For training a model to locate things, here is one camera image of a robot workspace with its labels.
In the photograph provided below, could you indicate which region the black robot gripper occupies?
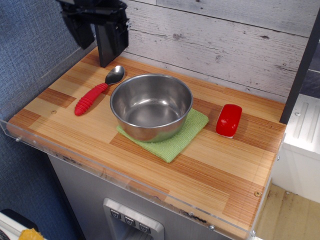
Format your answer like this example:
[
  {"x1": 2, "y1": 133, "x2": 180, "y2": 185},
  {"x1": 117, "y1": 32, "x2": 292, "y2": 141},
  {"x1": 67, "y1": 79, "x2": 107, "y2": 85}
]
[{"x1": 59, "y1": 0, "x2": 129, "y2": 58}]

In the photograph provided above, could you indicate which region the stainless steel pot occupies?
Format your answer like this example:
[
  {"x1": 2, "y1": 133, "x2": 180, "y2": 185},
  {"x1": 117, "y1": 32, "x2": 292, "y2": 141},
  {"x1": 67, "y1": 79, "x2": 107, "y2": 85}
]
[{"x1": 110, "y1": 73, "x2": 193, "y2": 143}]

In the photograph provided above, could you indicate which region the green cloth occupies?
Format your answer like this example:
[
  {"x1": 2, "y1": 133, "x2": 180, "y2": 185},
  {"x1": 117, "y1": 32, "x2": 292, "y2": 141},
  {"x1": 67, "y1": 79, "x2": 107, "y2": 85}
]
[{"x1": 116, "y1": 108, "x2": 209, "y2": 163}]

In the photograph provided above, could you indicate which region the clear acrylic table guard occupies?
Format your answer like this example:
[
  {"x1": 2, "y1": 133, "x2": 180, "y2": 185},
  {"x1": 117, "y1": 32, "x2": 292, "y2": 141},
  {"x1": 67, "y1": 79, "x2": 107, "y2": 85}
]
[{"x1": 1, "y1": 49, "x2": 286, "y2": 240}]

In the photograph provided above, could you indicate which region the red plastic toy block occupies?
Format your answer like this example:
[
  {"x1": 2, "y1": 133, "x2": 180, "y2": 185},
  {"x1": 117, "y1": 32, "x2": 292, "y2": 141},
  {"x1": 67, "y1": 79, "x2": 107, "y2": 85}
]
[{"x1": 215, "y1": 104, "x2": 243, "y2": 139}]

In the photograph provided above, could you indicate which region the silver toy fridge cabinet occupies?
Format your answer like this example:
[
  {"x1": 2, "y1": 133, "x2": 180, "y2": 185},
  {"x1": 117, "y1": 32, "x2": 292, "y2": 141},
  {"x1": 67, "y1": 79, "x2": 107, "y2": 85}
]
[{"x1": 49, "y1": 155, "x2": 256, "y2": 240}]

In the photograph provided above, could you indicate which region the silver dispenser button panel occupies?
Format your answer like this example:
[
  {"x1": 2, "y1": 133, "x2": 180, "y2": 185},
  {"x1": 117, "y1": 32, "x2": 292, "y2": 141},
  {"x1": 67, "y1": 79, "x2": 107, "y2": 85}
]
[{"x1": 103, "y1": 198, "x2": 165, "y2": 240}]

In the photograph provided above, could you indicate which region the yellow object at corner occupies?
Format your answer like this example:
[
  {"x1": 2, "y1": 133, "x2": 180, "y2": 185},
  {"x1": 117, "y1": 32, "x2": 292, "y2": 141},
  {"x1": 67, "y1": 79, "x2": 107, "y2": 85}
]
[{"x1": 18, "y1": 228, "x2": 45, "y2": 240}]

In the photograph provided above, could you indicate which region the white grooved side counter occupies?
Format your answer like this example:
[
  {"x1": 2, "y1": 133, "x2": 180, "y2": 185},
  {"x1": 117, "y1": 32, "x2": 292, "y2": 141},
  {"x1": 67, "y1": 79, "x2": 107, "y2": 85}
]
[{"x1": 271, "y1": 94, "x2": 320, "y2": 203}]

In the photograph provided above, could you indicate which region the dark grey left post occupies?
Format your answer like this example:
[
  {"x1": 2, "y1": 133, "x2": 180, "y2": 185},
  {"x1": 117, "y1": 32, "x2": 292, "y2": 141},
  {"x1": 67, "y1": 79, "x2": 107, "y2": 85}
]
[{"x1": 94, "y1": 25, "x2": 117, "y2": 68}]

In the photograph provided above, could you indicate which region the dark grey post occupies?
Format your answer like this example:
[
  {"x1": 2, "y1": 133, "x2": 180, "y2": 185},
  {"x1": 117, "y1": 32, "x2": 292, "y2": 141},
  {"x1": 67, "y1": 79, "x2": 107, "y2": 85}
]
[
  {"x1": 279, "y1": 10, "x2": 320, "y2": 124},
  {"x1": 94, "y1": 25, "x2": 117, "y2": 68}
]

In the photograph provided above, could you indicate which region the red handled metal spoon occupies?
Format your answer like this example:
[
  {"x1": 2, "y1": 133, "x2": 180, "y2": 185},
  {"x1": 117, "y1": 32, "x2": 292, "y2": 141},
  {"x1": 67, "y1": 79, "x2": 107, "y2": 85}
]
[{"x1": 74, "y1": 65, "x2": 125, "y2": 116}]

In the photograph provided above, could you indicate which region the dark grey right post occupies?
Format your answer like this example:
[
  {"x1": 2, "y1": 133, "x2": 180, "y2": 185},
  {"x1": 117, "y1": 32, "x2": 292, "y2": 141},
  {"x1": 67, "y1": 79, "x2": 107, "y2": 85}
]
[{"x1": 279, "y1": 10, "x2": 320, "y2": 124}]

